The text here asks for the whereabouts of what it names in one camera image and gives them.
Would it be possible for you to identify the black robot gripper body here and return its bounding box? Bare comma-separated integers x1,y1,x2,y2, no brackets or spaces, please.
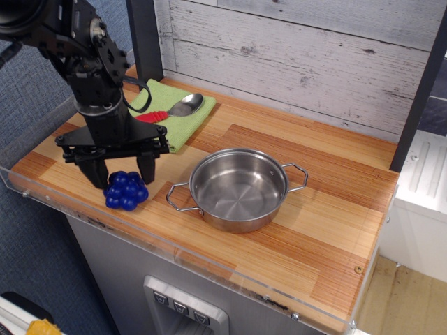
55,105,169,164

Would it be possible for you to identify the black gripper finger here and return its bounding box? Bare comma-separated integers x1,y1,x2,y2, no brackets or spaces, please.
136,153,156,185
75,158,109,190

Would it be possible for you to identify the blue toy grape bunch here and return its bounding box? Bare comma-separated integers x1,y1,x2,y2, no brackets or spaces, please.
103,171,149,211

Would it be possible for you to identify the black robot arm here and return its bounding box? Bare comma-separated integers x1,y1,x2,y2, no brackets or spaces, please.
1,1,169,189

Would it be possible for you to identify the stainless steel pot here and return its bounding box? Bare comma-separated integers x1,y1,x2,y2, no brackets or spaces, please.
166,148,309,233

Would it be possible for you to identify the grey toy fridge cabinet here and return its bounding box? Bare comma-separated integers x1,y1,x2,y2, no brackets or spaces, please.
68,217,352,334

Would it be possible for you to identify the silver dispenser panel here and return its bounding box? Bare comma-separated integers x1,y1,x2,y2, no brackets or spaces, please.
143,276,230,334

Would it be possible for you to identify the yellow object bottom left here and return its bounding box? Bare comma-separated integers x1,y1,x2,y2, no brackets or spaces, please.
25,319,63,335

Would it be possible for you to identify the clear acrylic table guard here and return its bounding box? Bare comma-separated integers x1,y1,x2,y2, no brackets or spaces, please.
0,48,399,332

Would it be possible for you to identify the white ribbed side counter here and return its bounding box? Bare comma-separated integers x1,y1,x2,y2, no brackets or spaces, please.
379,131,446,282

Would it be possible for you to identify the red handled metal spoon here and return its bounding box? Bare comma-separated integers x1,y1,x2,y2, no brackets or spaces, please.
135,93,204,124

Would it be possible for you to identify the dark left vertical post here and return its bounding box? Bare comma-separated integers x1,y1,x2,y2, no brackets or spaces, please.
126,0,164,82

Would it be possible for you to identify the dark vertical post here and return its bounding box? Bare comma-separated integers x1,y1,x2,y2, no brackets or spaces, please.
126,0,164,82
388,0,447,173

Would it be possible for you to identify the dark right vertical post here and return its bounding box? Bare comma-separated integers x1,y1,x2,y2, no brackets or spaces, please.
388,0,447,173

